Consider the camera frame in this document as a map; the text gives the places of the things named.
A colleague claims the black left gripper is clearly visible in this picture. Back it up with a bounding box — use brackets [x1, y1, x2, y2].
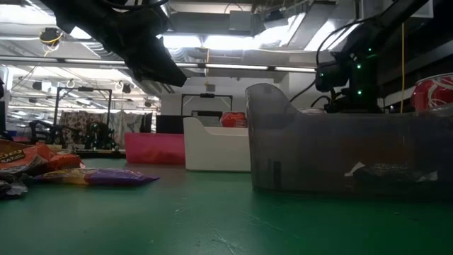
[102, 8, 188, 88]

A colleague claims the black computer monitor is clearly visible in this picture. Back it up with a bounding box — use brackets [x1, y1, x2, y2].
[155, 115, 185, 135]

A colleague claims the long ceiling light bar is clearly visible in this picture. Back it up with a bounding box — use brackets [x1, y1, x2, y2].
[0, 55, 318, 74]

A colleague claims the white plastic bin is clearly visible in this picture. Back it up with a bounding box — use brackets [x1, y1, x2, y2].
[183, 116, 251, 173]

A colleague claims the black background robot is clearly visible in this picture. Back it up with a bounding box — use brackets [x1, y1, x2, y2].
[30, 120, 120, 149]

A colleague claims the Hershey's chocolate bar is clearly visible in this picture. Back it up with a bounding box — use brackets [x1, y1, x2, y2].
[345, 161, 440, 183]
[0, 172, 29, 199]

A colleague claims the red Coca-Cola can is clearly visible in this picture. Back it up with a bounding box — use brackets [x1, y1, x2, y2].
[410, 73, 453, 113]

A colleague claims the orange Reese's candy pack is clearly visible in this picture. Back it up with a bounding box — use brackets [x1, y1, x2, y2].
[35, 141, 85, 171]
[0, 139, 49, 175]

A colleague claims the yellow Sour Patch pack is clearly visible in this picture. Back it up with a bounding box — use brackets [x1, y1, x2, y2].
[33, 167, 160, 187]

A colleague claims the patterned hanging cloth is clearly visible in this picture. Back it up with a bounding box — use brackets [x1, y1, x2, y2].
[58, 111, 154, 149]

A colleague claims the orange Fanta can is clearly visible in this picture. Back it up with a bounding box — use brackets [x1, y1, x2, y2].
[221, 112, 248, 129]

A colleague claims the grey translucent plastic bin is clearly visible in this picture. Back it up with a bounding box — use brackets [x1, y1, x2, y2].
[245, 84, 453, 196]

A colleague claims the red plastic bin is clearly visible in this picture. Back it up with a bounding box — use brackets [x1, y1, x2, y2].
[124, 132, 186, 166]

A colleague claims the ceiling cable spool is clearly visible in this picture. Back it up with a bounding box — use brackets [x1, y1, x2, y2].
[38, 27, 64, 47]

